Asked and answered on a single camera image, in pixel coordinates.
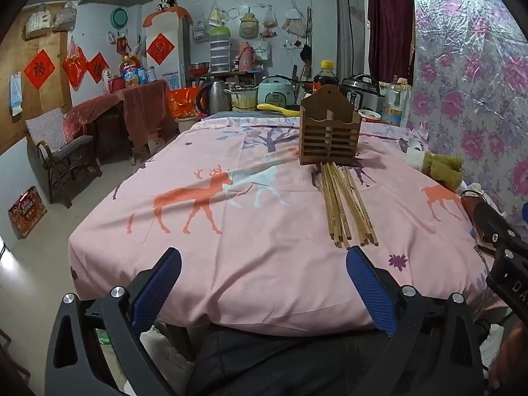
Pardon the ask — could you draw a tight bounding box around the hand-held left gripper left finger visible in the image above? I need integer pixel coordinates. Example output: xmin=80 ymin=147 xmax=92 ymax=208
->
xmin=45 ymin=247 xmax=194 ymax=396

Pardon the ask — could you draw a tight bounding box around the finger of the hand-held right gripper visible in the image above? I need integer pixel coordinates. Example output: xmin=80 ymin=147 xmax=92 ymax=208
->
xmin=472 ymin=201 xmax=522 ymax=256

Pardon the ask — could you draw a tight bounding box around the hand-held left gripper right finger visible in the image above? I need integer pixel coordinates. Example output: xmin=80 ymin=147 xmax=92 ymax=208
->
xmin=346 ymin=246 xmax=485 ymax=396

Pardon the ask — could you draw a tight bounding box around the pile of wooden chopsticks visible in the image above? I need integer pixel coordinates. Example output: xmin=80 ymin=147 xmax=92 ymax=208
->
xmin=311 ymin=161 xmax=379 ymax=250

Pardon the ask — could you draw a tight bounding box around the wooden chopstick holder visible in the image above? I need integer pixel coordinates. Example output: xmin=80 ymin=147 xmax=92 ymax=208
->
xmin=298 ymin=84 xmax=363 ymax=166

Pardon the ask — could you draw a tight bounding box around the person's right hand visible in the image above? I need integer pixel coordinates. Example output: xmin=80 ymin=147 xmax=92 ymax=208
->
xmin=489 ymin=322 xmax=528 ymax=396

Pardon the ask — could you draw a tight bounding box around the brown leather case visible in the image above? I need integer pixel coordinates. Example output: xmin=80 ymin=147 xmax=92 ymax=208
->
xmin=460 ymin=194 xmax=496 ymax=256

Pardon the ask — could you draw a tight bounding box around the white plastic bag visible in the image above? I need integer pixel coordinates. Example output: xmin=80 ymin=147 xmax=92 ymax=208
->
xmin=140 ymin=326 xmax=196 ymax=396

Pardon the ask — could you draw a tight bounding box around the olive and white plush cloth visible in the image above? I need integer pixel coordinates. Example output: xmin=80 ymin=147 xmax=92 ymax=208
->
xmin=406 ymin=148 xmax=463 ymax=192

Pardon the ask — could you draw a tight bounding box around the pink deer-print cloth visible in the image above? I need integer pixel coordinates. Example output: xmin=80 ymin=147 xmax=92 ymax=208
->
xmin=68 ymin=113 xmax=512 ymax=337

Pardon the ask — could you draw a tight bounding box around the person's dark clothing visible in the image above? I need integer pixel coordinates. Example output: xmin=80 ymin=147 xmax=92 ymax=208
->
xmin=194 ymin=324 xmax=397 ymax=396

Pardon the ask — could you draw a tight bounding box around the floral plastic sheet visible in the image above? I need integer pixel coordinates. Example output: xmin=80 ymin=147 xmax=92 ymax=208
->
xmin=410 ymin=0 xmax=528 ymax=232

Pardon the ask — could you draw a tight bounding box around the cardboard box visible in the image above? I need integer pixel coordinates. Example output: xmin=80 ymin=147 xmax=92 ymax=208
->
xmin=146 ymin=130 xmax=168 ymax=155

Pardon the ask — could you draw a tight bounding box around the patterned gift box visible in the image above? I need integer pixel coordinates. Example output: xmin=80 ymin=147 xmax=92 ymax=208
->
xmin=7 ymin=185 xmax=48 ymax=239

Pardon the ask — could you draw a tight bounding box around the clear plastic oil bottle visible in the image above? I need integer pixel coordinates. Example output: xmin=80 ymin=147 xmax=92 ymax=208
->
xmin=381 ymin=76 xmax=412 ymax=128

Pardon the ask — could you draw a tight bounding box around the wooden armchair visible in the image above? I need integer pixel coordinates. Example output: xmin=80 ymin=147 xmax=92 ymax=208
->
xmin=25 ymin=107 xmax=103 ymax=209

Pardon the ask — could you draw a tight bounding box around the black silver pressure cooker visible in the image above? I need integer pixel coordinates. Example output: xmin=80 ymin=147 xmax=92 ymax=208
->
xmin=340 ymin=74 xmax=386 ymax=112

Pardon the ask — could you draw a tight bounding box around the red-covered side table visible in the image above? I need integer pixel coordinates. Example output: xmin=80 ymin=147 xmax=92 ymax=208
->
xmin=66 ymin=80 xmax=170 ymax=166

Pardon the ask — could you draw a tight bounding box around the red gift bag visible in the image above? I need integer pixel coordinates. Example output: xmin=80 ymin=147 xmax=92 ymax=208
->
xmin=167 ymin=87 xmax=199 ymax=119

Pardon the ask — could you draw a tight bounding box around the stainless steel kettle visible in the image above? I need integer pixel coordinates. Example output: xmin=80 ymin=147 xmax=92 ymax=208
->
xmin=196 ymin=80 xmax=231 ymax=116

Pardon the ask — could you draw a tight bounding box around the yellow plastic rice paddle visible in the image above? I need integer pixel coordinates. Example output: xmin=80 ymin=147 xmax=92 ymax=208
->
xmin=256 ymin=103 xmax=301 ymax=117

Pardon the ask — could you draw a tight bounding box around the steel pot with lid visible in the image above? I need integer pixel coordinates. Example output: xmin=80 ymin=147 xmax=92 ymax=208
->
xmin=229 ymin=86 xmax=260 ymax=112

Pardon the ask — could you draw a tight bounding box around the soy sauce bottle yellow cap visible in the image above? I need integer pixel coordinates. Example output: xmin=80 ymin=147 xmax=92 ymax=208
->
xmin=313 ymin=60 xmax=340 ymax=93

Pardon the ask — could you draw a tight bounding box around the pale green rice cooker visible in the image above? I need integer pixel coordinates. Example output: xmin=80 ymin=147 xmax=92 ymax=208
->
xmin=258 ymin=76 xmax=297 ymax=108

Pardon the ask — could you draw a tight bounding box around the yellow cooking oil bottle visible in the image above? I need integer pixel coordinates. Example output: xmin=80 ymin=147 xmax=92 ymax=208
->
xmin=119 ymin=54 xmax=140 ymax=88

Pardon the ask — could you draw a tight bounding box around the white fridge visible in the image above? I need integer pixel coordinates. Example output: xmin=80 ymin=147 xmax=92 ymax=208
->
xmin=142 ymin=8 xmax=192 ymax=91

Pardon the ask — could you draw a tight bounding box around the dark red curtain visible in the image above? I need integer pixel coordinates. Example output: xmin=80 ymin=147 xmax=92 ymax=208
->
xmin=367 ymin=0 xmax=415 ymax=87

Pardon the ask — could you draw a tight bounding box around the red diamond paper decoration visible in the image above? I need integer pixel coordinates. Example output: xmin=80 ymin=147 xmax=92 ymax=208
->
xmin=87 ymin=51 xmax=110 ymax=84
xmin=24 ymin=49 xmax=55 ymax=89
xmin=146 ymin=33 xmax=173 ymax=64

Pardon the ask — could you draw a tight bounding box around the red hanging ornament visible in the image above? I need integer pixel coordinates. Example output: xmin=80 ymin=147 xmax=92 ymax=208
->
xmin=62 ymin=37 xmax=88 ymax=89

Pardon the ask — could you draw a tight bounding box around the striped stacked food container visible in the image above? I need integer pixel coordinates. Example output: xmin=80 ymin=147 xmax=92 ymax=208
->
xmin=210 ymin=27 xmax=231 ymax=74

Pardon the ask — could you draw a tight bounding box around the pink thermos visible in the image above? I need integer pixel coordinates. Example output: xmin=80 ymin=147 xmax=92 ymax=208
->
xmin=237 ymin=41 xmax=255 ymax=73

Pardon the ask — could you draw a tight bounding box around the white tote bag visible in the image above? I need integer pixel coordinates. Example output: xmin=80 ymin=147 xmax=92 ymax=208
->
xmin=251 ymin=39 xmax=272 ymax=62

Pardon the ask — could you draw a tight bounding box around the orange fridge cover cloth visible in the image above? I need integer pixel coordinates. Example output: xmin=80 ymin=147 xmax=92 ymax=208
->
xmin=142 ymin=6 xmax=194 ymax=29

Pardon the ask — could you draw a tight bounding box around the olive hanging bag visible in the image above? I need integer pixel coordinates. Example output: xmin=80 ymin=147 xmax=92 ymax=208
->
xmin=239 ymin=8 xmax=260 ymax=39

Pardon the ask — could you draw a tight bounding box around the clear plastic bag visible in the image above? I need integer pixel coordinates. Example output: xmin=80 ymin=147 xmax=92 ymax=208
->
xmin=53 ymin=2 xmax=78 ymax=31

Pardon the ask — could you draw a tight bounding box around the blue and white wall hanging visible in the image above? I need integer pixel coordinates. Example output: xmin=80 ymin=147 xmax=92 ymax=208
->
xmin=9 ymin=72 xmax=25 ymax=116

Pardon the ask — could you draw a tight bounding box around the wall calendar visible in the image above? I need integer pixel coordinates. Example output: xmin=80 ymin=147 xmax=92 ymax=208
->
xmin=24 ymin=4 xmax=52 ymax=40

